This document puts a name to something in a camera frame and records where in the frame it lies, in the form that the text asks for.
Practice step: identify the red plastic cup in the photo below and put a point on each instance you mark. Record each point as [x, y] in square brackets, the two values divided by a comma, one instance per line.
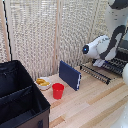
[57, 91]

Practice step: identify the black dish rack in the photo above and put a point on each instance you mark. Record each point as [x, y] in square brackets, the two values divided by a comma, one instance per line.
[116, 65]

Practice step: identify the thin black pole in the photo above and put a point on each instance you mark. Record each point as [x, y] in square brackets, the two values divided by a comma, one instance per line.
[7, 30]

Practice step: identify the white bowl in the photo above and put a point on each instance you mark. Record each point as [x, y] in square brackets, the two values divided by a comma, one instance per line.
[43, 85]

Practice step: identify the black fabric storage box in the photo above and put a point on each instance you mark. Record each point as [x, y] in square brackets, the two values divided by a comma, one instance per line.
[18, 96]

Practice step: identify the blue hardcover book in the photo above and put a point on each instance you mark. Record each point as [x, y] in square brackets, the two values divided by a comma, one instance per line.
[69, 74]

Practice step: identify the yellow food piece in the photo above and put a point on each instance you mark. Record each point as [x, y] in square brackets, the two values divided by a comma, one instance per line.
[45, 84]
[40, 80]

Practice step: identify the woven folding screen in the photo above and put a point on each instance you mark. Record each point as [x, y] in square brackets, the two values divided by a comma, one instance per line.
[33, 36]

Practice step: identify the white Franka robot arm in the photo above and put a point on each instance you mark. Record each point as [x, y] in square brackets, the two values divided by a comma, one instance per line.
[106, 45]

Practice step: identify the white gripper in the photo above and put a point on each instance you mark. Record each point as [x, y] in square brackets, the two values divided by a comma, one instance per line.
[99, 63]

